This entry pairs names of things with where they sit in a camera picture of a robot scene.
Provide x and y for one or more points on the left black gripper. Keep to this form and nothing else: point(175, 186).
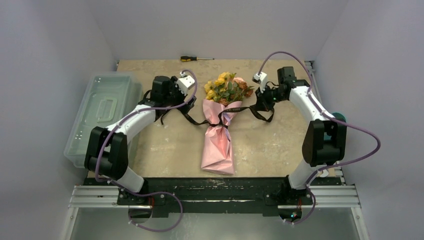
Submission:
point(173, 86)

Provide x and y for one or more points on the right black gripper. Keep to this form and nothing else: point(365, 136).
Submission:
point(262, 98)

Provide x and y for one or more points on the flower bouquet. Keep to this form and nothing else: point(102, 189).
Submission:
point(227, 88)

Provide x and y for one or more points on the black printed ribbon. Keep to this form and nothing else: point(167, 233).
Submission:
point(255, 113)

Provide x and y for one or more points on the clear plastic storage box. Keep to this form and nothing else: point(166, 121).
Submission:
point(109, 97)

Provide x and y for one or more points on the pink wrapping paper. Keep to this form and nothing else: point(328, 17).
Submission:
point(217, 156)

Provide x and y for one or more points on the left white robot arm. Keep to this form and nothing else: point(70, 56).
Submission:
point(107, 151)

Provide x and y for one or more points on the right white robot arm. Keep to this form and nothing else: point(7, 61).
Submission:
point(325, 140)

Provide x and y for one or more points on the teal vase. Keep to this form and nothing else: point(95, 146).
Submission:
point(338, 116)

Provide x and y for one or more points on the yellow black screwdriver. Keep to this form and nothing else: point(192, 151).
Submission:
point(186, 58)

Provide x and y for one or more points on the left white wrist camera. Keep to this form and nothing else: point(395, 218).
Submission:
point(186, 82)

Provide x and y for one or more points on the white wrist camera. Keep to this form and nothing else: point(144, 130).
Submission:
point(186, 82)
point(261, 79)

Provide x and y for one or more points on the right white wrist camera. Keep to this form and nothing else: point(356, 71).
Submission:
point(261, 79)

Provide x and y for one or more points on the black aluminium base frame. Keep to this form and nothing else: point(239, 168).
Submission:
point(268, 196)

